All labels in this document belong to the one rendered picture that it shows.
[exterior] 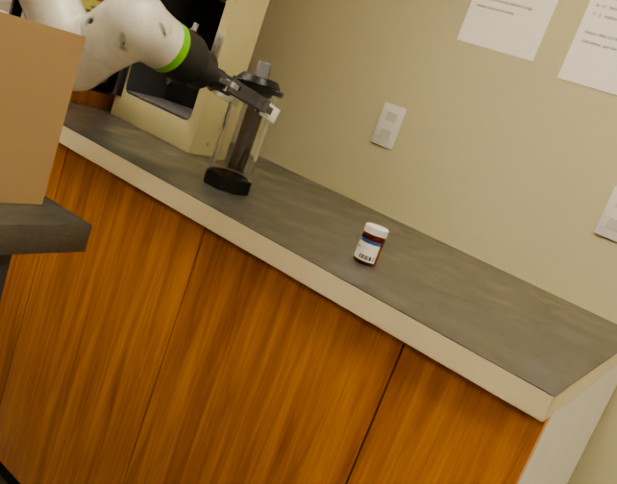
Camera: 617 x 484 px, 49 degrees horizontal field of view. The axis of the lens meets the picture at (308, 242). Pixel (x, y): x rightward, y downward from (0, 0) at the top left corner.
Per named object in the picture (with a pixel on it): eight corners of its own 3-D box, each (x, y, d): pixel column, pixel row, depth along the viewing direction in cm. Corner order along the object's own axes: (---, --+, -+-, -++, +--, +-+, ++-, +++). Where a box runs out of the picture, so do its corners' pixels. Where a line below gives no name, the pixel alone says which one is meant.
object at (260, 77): (254, 91, 145) (263, 60, 144) (285, 104, 140) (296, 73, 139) (225, 83, 138) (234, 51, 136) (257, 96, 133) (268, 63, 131)
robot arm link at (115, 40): (141, 19, 101) (133, -39, 105) (80, 56, 106) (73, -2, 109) (199, 60, 113) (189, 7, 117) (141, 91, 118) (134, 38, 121)
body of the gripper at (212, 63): (215, 49, 120) (244, 71, 128) (183, 36, 124) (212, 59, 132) (196, 87, 120) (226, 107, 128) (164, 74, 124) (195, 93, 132)
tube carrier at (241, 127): (226, 175, 151) (257, 81, 146) (260, 192, 145) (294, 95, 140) (191, 170, 142) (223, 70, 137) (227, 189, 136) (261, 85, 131)
